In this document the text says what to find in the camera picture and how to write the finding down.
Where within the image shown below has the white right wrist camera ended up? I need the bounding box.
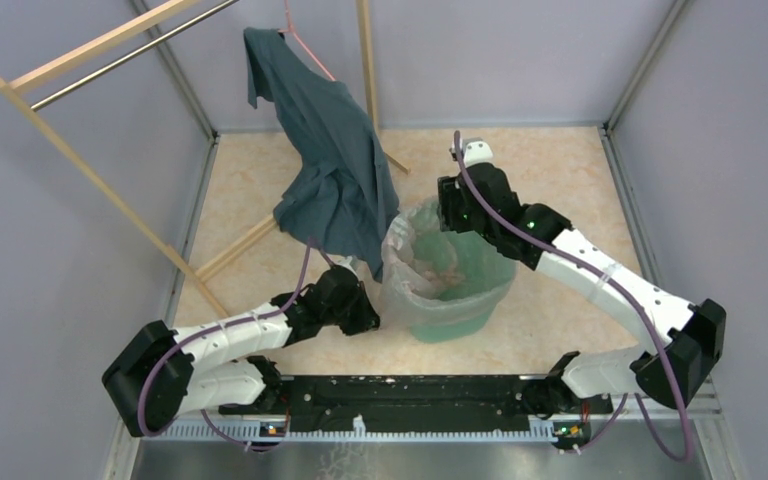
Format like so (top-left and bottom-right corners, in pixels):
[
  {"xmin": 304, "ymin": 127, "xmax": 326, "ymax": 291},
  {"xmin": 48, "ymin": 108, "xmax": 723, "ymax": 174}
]
[{"xmin": 449, "ymin": 137, "xmax": 494, "ymax": 167}]

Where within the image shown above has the green plastic trash bin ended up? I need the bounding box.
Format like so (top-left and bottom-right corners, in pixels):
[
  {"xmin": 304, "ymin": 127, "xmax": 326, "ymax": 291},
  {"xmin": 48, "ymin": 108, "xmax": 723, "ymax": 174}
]
[{"xmin": 390, "ymin": 198, "xmax": 518, "ymax": 346}]

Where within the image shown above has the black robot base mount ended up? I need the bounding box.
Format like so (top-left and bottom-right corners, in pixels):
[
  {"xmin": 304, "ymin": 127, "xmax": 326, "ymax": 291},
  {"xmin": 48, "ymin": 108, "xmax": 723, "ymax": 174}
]
[{"xmin": 218, "ymin": 375, "xmax": 614, "ymax": 432}]

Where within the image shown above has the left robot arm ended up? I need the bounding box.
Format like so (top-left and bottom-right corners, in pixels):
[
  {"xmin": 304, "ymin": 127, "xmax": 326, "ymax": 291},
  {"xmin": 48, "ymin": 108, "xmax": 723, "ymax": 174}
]
[{"xmin": 102, "ymin": 265, "xmax": 381, "ymax": 438}]

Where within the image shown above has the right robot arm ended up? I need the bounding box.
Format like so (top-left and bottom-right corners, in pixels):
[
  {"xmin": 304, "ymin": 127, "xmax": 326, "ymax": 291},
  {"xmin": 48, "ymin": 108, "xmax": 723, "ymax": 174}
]
[{"xmin": 437, "ymin": 162, "xmax": 727, "ymax": 412}]

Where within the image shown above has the dark teal shirt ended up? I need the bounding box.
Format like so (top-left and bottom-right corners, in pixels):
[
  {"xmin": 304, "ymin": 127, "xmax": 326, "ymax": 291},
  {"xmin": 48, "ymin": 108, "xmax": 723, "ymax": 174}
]
[{"xmin": 244, "ymin": 27, "xmax": 399, "ymax": 281}]

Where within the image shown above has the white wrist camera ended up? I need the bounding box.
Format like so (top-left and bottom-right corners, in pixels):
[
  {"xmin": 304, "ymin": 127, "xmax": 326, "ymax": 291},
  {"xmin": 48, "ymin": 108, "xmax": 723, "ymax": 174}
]
[
  {"xmin": 336, "ymin": 256, "xmax": 358, "ymax": 276},
  {"xmin": 449, "ymin": 137, "xmax": 494, "ymax": 167}
]

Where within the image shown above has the pink clothes hanger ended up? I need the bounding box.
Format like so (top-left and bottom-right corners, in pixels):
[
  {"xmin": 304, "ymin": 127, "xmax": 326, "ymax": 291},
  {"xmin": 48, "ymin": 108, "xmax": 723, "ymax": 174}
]
[{"xmin": 278, "ymin": 0, "xmax": 337, "ymax": 82}]

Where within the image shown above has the pink plastic trash bag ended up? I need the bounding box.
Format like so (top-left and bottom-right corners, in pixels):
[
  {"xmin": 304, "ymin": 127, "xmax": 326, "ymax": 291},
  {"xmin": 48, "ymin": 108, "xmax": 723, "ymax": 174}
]
[{"xmin": 379, "ymin": 197, "xmax": 518, "ymax": 329}]

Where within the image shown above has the wooden clothes rack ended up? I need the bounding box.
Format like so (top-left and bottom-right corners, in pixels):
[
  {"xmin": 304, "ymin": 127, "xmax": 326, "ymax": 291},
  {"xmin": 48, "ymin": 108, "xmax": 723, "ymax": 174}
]
[{"xmin": 0, "ymin": 0, "xmax": 412, "ymax": 316}]

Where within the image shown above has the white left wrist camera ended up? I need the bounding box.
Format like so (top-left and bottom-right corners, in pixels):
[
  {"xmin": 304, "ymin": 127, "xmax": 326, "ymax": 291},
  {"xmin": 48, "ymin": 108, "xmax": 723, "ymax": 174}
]
[{"xmin": 336, "ymin": 256, "xmax": 358, "ymax": 276}]

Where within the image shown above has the grey slotted cable duct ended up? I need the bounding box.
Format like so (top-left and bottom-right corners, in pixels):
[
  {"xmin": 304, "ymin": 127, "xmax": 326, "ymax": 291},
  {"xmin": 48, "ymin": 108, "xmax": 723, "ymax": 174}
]
[{"xmin": 155, "ymin": 416, "xmax": 557, "ymax": 444}]

